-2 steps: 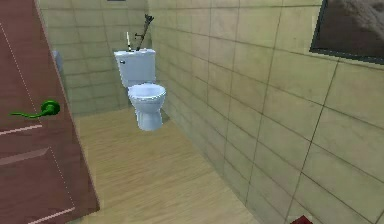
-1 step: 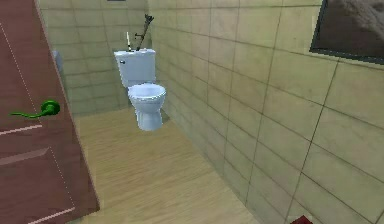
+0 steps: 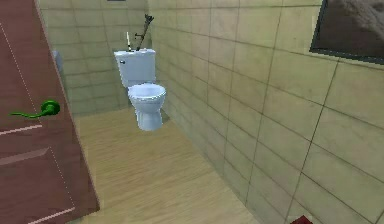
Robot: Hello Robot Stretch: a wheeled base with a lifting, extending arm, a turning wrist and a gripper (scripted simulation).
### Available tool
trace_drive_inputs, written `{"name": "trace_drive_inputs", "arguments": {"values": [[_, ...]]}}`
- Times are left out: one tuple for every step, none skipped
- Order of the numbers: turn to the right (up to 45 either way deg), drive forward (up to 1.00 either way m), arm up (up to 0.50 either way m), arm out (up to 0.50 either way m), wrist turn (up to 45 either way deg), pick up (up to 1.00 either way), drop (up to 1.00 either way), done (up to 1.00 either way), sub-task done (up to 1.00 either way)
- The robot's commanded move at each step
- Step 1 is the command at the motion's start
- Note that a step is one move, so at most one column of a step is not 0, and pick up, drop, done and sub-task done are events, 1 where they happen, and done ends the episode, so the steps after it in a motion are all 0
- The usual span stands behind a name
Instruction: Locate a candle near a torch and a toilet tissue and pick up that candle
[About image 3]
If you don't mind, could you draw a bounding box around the grey wall fixture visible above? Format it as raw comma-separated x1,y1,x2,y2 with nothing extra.
52,50,65,78

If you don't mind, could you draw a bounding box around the reddish brown room door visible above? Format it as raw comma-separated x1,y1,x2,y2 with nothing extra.
0,0,101,224

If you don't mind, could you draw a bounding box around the dark red object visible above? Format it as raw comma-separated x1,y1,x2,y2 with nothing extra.
289,215,314,224

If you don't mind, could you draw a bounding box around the white toilet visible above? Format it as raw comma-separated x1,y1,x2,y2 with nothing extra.
113,48,167,132

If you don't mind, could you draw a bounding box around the green door lever handle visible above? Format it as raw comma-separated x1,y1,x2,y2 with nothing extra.
9,99,62,120

